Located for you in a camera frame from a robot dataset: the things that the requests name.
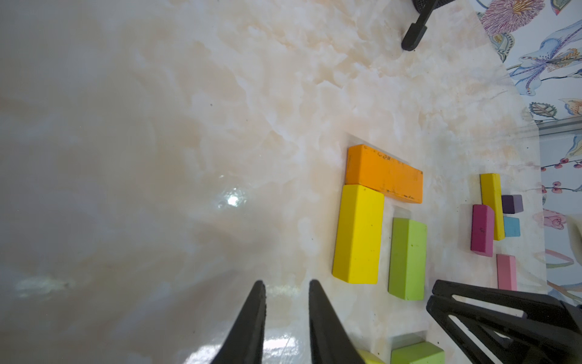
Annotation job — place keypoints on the orange long block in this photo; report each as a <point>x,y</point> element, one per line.
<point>375,170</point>

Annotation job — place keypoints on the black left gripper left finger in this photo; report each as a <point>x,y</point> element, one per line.
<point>244,343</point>

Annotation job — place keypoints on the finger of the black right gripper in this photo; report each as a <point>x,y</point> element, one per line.
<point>548,332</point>
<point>500,300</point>

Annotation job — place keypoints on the teal block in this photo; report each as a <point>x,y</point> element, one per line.
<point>512,227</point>

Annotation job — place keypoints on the lime green block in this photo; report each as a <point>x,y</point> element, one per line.
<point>408,259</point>
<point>420,353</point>

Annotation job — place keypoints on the yellow upright block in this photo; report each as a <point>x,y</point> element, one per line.
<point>491,194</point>

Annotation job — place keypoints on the black microphone tripod stand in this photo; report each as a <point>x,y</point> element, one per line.
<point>418,29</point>

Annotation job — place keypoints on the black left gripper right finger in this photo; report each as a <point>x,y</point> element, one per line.
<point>329,341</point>

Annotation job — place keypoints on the purple block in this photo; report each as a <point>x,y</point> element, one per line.
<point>512,204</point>

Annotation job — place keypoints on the magenta small block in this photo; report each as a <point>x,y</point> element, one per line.
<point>482,230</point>

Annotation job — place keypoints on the pink block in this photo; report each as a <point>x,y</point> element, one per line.
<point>506,272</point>

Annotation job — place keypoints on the yellow short block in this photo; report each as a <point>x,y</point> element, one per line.
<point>358,240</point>

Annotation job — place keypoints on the yellow long block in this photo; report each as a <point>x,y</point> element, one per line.
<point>369,358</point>

